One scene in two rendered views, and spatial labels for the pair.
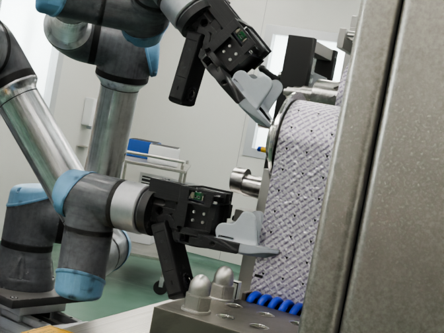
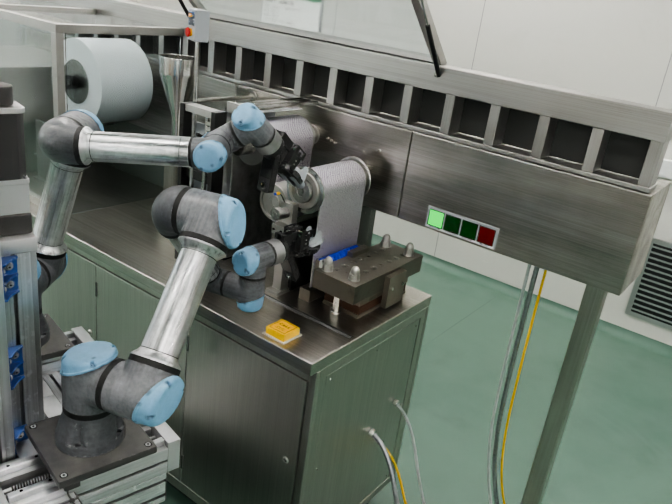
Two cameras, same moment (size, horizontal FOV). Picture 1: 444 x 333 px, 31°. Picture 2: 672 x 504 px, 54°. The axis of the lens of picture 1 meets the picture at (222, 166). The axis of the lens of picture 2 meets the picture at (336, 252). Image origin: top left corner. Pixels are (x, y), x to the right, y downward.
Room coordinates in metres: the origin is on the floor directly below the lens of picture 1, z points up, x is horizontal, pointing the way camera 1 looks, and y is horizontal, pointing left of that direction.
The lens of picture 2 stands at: (0.70, 1.80, 1.85)
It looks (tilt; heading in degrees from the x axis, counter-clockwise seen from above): 22 degrees down; 281
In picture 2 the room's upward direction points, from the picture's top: 8 degrees clockwise
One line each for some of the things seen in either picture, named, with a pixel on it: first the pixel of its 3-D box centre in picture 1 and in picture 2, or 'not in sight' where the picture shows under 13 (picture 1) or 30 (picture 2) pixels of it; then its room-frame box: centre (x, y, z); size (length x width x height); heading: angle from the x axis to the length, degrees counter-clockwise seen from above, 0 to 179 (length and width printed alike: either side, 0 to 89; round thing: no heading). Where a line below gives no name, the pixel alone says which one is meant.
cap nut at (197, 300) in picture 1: (199, 293); (354, 272); (0.97, 0.00, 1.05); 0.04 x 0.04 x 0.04
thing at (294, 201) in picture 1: (341, 252); (338, 227); (1.08, -0.18, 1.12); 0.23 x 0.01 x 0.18; 66
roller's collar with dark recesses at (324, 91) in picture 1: (332, 99); (243, 144); (1.42, -0.17, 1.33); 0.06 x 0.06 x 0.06; 66
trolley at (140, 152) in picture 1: (143, 211); not in sight; (6.00, 0.51, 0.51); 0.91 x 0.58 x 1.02; 0
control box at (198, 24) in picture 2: not in sight; (196, 25); (1.68, -0.34, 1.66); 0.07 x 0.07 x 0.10; 45
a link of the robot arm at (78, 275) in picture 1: (86, 260); (245, 289); (1.25, 0.18, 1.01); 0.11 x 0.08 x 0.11; 174
